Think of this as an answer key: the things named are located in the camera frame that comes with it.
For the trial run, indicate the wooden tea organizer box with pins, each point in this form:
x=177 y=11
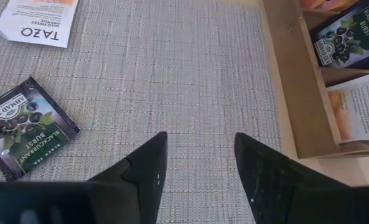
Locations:
x=296 y=93

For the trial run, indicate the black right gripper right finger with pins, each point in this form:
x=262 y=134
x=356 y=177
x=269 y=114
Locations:
x=280 y=199

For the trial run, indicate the white Tazo tea packet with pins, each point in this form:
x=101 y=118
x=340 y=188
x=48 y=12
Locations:
x=38 y=18
x=361 y=112

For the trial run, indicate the black blackcurrant tea packet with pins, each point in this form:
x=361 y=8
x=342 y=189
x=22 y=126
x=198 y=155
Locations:
x=28 y=130
x=349 y=37

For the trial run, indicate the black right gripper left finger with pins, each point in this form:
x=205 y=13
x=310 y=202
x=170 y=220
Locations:
x=109 y=202

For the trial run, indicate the grey woven placemat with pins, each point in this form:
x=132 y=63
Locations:
x=171 y=77

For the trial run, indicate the orange peach tea packet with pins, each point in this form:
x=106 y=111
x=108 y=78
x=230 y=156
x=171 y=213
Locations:
x=321 y=3

